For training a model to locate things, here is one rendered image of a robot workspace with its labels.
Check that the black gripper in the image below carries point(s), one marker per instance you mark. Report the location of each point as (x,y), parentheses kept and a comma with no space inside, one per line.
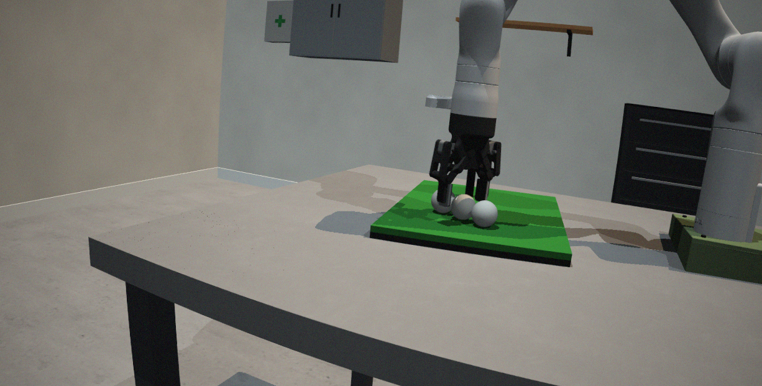
(466,152)

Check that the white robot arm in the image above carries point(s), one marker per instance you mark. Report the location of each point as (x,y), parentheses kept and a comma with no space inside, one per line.
(731,191)

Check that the green turf mat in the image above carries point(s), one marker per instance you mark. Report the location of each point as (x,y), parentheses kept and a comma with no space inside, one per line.
(528,227)

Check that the white ball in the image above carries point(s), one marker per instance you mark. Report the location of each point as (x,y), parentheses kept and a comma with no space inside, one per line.
(484,213)
(461,206)
(439,208)

